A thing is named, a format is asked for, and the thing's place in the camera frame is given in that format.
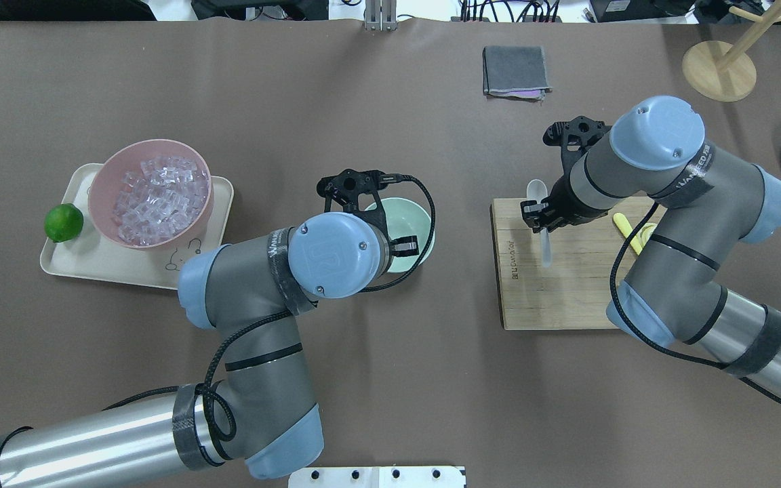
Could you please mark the cream serving tray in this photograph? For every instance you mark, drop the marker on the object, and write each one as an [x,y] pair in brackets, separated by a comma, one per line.
[91,257]

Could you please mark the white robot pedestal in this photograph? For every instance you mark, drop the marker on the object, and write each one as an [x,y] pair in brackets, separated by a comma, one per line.
[379,476]

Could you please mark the yellow measuring spoon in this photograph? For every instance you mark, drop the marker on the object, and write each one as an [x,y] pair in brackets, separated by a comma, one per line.
[625,228]

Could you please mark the bamboo cutting board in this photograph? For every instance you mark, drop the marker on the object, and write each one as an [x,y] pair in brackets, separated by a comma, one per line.
[573,292]

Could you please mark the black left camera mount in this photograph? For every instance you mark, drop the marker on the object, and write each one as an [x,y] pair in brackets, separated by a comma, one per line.
[346,188]

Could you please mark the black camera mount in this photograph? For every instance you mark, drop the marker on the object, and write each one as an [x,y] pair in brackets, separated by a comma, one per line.
[574,138]
[346,188]

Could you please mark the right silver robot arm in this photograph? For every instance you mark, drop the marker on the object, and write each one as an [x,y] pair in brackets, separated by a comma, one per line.
[712,201]

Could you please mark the aluminium frame post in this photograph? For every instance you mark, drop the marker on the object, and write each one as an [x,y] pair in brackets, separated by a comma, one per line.
[380,15]

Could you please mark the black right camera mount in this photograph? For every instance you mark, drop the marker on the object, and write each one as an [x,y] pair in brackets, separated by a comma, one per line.
[574,138]

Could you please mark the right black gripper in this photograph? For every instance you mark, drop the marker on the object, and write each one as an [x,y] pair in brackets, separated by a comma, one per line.
[562,206]

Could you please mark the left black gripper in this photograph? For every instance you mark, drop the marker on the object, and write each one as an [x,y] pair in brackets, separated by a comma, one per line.
[405,243]

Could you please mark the pink bowl of ice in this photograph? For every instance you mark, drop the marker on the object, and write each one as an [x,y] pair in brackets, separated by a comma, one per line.
[152,194]

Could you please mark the green lime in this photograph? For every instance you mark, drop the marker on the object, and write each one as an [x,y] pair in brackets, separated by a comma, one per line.
[63,222]

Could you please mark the grey folded cloth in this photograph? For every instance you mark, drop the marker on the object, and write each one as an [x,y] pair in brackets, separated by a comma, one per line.
[515,72]

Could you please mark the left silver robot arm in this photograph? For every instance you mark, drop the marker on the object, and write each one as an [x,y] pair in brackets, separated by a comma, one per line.
[256,401]

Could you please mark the white ceramic spoon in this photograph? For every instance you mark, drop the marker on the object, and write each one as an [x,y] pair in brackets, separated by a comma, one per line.
[542,237]

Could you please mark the wooden mug tree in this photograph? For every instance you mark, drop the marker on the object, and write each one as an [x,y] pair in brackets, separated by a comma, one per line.
[722,71]

